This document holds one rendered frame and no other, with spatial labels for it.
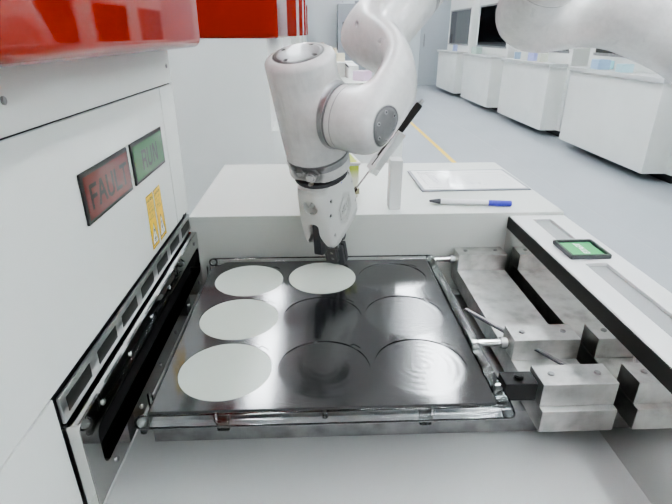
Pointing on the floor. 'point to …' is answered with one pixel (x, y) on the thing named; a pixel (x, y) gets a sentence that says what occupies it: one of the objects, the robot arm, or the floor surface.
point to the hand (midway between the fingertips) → (336, 252)
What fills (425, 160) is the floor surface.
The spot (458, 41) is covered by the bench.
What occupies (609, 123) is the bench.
